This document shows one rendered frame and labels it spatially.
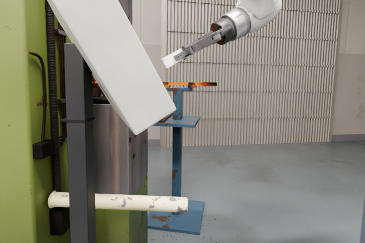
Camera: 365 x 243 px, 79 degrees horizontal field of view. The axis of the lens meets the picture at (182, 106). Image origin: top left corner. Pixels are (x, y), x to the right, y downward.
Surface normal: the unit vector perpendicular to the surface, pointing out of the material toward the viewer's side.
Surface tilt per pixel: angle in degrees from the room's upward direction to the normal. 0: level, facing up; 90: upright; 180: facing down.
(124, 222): 90
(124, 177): 90
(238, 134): 90
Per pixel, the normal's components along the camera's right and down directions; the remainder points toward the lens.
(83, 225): -0.05, 0.10
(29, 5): 1.00, 0.02
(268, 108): 0.17, 0.10
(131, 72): 0.38, 0.10
